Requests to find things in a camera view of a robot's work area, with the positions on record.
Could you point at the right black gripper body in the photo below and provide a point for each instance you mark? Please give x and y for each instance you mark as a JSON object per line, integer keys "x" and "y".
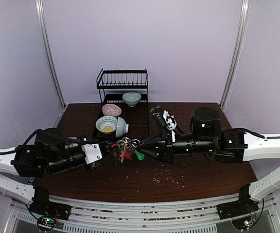
{"x": 167, "y": 147}

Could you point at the scattered crumbs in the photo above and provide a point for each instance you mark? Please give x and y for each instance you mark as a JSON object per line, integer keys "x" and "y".
{"x": 165, "y": 174}

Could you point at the pale blue tilted bowl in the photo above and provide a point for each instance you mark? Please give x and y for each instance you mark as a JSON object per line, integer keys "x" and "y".
{"x": 122, "y": 128}

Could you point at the light green ceramic bowl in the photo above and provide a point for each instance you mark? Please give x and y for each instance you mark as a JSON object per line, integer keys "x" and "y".
{"x": 131, "y": 98}

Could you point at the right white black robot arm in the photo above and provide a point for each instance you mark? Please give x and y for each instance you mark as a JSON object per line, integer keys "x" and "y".
{"x": 231, "y": 146}

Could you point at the blue yellow patterned bowl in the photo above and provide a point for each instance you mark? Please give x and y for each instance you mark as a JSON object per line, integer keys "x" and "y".
{"x": 106, "y": 124}

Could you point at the black wire dish rack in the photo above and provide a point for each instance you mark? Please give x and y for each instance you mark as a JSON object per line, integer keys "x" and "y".
{"x": 113, "y": 84}

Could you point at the grey slotted front rail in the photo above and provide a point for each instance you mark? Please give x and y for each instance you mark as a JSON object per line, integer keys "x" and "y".
{"x": 190, "y": 216}

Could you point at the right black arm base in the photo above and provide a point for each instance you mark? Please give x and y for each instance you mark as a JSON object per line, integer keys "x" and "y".
{"x": 243, "y": 205}

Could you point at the bunch of metal keys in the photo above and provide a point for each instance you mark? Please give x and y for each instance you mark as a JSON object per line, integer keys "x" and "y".
{"x": 127, "y": 154}

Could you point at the left aluminium frame post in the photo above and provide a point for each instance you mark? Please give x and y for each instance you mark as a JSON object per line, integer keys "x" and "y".
{"x": 48, "y": 52}

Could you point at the pink patterned bowl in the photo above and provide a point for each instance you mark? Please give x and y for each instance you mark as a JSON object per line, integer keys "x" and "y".
{"x": 111, "y": 110}

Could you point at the right aluminium frame post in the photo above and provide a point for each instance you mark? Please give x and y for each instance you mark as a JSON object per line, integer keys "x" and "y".
{"x": 239, "y": 44}

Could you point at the aluminium frame post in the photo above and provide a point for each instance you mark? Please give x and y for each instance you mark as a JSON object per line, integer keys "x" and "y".
{"x": 239, "y": 44}
{"x": 48, "y": 52}

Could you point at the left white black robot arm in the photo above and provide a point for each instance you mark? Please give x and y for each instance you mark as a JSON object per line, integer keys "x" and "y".
{"x": 46, "y": 151}

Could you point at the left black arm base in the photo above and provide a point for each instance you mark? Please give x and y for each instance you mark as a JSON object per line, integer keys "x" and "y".
{"x": 42, "y": 205}

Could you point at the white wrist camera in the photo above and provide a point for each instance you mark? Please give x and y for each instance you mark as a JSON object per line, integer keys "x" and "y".
{"x": 92, "y": 153}
{"x": 163, "y": 119}

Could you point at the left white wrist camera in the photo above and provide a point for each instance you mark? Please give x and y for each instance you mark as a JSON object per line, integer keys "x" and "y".
{"x": 92, "y": 153}

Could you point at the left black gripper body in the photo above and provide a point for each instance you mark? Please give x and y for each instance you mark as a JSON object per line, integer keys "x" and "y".
{"x": 94, "y": 166}

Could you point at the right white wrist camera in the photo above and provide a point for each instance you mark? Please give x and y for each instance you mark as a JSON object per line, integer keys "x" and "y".
{"x": 163, "y": 119}

